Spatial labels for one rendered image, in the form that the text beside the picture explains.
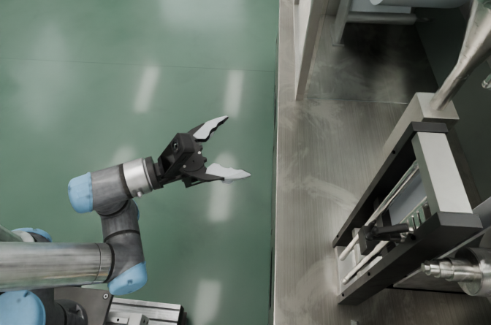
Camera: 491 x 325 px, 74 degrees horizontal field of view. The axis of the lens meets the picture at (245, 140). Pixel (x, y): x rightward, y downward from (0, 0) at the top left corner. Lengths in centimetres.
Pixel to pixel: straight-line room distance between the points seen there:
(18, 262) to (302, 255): 65
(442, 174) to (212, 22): 287
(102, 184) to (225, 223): 133
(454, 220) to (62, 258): 59
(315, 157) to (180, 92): 164
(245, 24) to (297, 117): 206
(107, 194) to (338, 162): 72
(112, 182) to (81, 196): 6
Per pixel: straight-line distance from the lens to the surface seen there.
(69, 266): 67
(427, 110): 98
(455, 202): 49
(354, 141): 118
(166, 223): 200
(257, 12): 333
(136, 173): 69
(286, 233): 98
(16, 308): 91
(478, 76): 130
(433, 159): 51
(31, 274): 65
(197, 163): 68
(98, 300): 109
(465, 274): 57
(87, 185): 71
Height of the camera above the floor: 182
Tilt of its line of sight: 55 degrees down
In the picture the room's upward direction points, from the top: straight up
